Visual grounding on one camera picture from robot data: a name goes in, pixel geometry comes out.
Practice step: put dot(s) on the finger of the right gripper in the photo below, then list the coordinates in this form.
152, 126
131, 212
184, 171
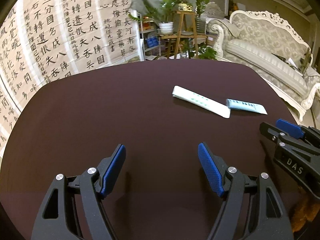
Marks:
272, 133
290, 128

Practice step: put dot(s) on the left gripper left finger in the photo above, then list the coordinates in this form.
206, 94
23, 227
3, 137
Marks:
57, 217

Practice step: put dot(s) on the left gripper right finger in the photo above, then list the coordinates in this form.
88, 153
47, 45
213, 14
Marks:
266, 216

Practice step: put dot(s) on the white blue toothpaste tube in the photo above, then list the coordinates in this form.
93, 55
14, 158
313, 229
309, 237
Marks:
245, 106

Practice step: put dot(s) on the white folded paper packet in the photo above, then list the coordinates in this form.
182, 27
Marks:
201, 101

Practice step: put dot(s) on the ornate white grey sofa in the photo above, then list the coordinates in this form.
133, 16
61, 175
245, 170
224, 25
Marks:
270, 46

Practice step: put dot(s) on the wooden plant stand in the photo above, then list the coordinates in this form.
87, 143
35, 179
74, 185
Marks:
182, 33

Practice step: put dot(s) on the ornate grey armchair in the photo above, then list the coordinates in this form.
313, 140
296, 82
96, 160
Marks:
212, 10

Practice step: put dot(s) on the plant in white pot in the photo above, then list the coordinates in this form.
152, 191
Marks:
161, 15

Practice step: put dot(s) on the calligraphy folding screen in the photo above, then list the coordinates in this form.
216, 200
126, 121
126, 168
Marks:
46, 40

